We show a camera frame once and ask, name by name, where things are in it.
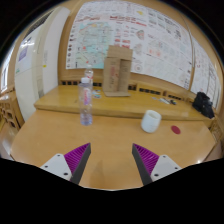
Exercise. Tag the wooden chair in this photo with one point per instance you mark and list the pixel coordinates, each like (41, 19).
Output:
(217, 131)
(10, 111)

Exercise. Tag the small dark object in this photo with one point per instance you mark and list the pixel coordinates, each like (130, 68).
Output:
(173, 102)

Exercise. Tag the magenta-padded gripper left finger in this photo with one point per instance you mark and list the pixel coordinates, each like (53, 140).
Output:
(59, 165)

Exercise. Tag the folded brown cardboard box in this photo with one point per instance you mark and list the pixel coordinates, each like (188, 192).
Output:
(116, 71)

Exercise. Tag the large wall poster with map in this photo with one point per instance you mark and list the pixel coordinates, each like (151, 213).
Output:
(133, 33)

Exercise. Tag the small clear red-labelled bottle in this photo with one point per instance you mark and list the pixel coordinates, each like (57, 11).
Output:
(89, 72)

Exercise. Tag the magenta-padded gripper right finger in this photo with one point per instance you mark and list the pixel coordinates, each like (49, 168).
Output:
(163, 166)

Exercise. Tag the black bag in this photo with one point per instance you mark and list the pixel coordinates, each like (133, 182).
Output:
(203, 104)

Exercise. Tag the clear white-capped water bottle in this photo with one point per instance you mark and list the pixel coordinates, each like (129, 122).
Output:
(86, 106)

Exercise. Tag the white mug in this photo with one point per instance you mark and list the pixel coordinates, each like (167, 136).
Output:
(150, 121)

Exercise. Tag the flat round red coaster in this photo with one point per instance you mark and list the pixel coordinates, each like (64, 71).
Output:
(175, 129)

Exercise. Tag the large white diagram wall poster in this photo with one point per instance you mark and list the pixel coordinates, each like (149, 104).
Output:
(205, 76)

